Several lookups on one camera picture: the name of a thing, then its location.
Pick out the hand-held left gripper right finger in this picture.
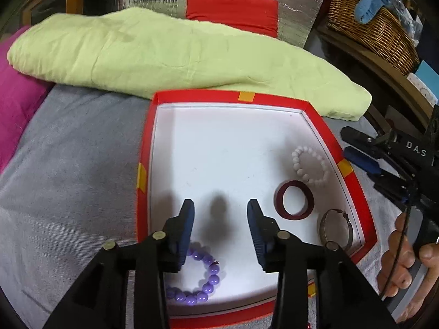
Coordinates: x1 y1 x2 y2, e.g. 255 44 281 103
247 199 398 329

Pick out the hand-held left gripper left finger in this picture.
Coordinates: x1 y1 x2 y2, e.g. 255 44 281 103
43 199 196 329

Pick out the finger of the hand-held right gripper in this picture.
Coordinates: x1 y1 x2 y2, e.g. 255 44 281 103
344 146 412 203
340 126 395 155

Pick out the red and white tray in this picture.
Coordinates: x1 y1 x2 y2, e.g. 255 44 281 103
136 90 378 329

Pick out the person's right hand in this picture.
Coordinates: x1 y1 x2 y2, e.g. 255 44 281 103
376 212 439 323

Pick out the dark red bangle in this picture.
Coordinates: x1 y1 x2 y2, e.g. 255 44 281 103
273 180 315 220

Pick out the metal bangle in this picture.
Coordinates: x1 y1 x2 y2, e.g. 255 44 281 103
319 208 354 251

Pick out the white paper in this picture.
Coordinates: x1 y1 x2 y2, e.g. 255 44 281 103
408 72 439 107

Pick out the wooden table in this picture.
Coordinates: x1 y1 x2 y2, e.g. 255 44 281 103
316 24 439 138

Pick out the blue card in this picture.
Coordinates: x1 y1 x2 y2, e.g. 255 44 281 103
415 60 434 83

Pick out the wicker basket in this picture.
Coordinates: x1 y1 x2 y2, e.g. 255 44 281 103
324 0 421 76

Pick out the grey blanket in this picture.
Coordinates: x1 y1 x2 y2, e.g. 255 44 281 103
0 41 426 329

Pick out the blue cloth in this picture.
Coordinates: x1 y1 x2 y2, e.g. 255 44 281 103
355 0 392 24

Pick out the silver foil bag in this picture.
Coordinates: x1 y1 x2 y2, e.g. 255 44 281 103
113 0 331 49

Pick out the orange-red cloth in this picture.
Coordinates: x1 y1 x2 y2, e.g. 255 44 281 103
186 0 279 38

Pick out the yellow-green blanket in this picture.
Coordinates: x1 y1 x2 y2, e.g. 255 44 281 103
7 7 373 122

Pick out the magenta pillow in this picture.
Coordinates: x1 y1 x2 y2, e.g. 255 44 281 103
0 25 52 175

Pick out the purple bead bracelet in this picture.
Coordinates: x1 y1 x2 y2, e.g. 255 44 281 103
166 242 221 306

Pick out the white bead bracelet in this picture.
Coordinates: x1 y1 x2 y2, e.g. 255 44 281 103
291 146 330 187

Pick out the black cable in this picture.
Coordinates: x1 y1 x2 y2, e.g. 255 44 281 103
379 192 417 302

